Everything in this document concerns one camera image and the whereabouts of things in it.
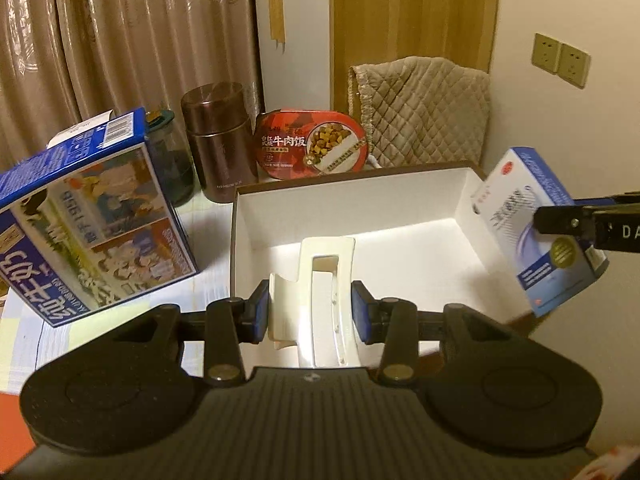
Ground blue medicine box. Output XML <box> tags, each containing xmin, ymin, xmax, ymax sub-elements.
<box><xmin>470</xmin><ymin>146</ymin><xmax>611</xmax><ymax>319</ymax></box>

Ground brown storage box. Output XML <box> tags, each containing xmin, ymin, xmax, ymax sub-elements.
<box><xmin>231</xmin><ymin>166</ymin><xmax>529</xmax><ymax>323</ymax></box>

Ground dark glass jar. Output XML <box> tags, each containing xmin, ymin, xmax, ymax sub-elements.
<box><xmin>145</xmin><ymin>110</ymin><xmax>195</xmax><ymax>207</ymax></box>

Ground blue milk carton box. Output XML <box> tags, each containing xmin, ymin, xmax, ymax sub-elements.
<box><xmin>1</xmin><ymin>108</ymin><xmax>198</xmax><ymax>327</ymax></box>

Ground red instant rice bowl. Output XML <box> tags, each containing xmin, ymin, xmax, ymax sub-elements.
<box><xmin>254</xmin><ymin>110</ymin><xmax>369</xmax><ymax>180</ymax></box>

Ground quilted beige chair cover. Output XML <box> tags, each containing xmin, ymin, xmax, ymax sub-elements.
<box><xmin>347</xmin><ymin>56</ymin><xmax>490</xmax><ymax>168</ymax></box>

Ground checkered table cloth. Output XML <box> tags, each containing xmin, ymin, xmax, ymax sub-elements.
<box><xmin>1</xmin><ymin>192</ymin><xmax>232</xmax><ymax>394</ymax></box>

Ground brown metal canister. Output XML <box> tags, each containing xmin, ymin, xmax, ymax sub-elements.
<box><xmin>181</xmin><ymin>81</ymin><xmax>258</xmax><ymax>204</ymax></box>

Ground red Motul cardboard sheet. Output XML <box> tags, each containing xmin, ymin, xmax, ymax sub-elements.
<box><xmin>0</xmin><ymin>392</ymin><xmax>34</xmax><ymax>472</ymax></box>

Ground beige curtain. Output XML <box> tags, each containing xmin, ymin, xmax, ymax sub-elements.
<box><xmin>1</xmin><ymin>0</ymin><xmax>262</xmax><ymax>169</ymax></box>

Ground beige wall sockets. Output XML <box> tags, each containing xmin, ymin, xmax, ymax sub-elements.
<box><xmin>530</xmin><ymin>32</ymin><xmax>591</xmax><ymax>89</ymax></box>

